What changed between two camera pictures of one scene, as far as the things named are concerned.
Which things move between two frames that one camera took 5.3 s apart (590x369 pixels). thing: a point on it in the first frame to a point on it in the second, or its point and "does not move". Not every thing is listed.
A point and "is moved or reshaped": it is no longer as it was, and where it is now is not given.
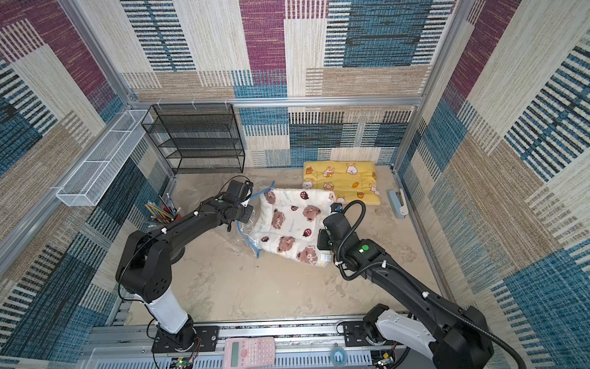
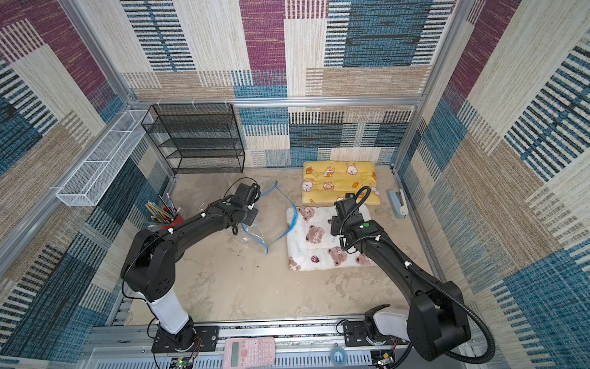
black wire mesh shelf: x=197 y=138 does not move
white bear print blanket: x=288 y=223 is moved or reshaped
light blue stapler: x=398 y=203 does not move
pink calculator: x=249 y=353 does not move
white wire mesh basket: x=88 y=184 does not move
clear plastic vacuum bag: x=245 y=229 is moved or reshaped
